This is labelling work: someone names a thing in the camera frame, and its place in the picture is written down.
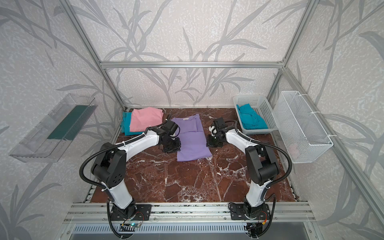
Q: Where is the purple t-shirt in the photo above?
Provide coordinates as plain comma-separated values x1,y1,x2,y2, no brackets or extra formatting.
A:
172,114,212,162

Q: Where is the grey plastic laundry basket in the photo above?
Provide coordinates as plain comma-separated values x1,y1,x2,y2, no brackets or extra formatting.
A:
233,95,278,135

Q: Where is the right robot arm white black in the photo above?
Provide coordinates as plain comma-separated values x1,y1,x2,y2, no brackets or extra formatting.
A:
208,118,280,210

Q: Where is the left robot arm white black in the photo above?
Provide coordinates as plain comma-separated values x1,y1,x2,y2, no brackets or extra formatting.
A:
91,120,181,211

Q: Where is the pink folded t-shirt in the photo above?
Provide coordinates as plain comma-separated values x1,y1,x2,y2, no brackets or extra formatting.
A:
130,107,164,132

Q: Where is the teal t-shirt in basket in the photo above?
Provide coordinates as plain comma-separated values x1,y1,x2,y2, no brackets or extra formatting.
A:
237,104,268,130

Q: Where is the teal folded t-shirt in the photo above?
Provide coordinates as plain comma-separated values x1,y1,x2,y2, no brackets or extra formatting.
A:
120,112,142,136

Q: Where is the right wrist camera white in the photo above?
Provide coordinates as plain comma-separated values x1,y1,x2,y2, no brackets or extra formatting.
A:
209,126,217,136

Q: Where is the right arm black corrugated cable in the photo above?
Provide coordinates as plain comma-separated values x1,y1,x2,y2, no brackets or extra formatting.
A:
224,119,293,188

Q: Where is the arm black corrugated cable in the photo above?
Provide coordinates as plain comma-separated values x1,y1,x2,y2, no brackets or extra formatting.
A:
78,119,169,190
224,119,293,188

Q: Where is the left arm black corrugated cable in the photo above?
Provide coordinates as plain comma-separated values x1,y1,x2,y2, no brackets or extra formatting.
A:
78,119,169,190

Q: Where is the white wire mesh basket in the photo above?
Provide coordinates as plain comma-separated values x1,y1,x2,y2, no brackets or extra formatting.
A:
273,91,334,164

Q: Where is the aluminium frame post right rear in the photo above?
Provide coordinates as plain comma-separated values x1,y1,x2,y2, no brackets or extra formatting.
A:
265,0,320,106

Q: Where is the aluminium frame post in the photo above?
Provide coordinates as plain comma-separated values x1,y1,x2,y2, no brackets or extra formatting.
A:
59,0,127,112
265,0,320,106

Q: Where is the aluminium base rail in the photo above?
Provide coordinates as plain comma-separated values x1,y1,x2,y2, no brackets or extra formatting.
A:
63,202,316,224

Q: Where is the clear acrylic wall tray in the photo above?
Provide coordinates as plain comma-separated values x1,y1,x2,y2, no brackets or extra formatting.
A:
9,94,98,163

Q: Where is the aluminium frame post left rear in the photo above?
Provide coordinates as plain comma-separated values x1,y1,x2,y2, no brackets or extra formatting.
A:
59,0,127,112

